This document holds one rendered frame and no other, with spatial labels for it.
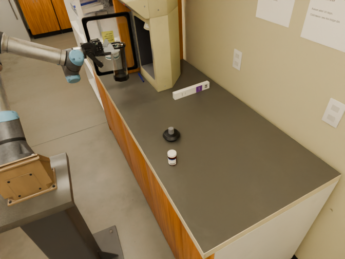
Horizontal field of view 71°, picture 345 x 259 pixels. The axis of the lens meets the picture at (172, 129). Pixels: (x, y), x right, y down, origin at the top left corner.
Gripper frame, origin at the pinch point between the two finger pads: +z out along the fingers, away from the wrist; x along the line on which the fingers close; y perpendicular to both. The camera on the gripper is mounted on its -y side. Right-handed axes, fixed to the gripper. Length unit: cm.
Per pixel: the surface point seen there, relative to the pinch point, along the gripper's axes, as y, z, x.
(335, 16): 27, 61, -90
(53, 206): -31, -55, -72
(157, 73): -16.0, 19.8, -13.8
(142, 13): 20.5, 14.6, -14.0
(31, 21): -85, -62, 488
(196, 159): -30, 10, -79
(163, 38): 4.7, 25.9, -13.9
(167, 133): -26, 4, -59
